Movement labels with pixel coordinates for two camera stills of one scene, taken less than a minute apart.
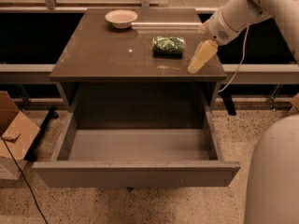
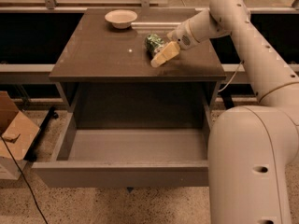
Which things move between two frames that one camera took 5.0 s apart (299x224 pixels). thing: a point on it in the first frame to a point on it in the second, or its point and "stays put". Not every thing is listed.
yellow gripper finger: [204, 52] to [170, 50]
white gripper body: [217, 28] to [183, 36]
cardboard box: [18, 133] stays put
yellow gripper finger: [204, 26] to [170, 35]
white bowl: [121, 19] stays put
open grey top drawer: [136, 158] stays put
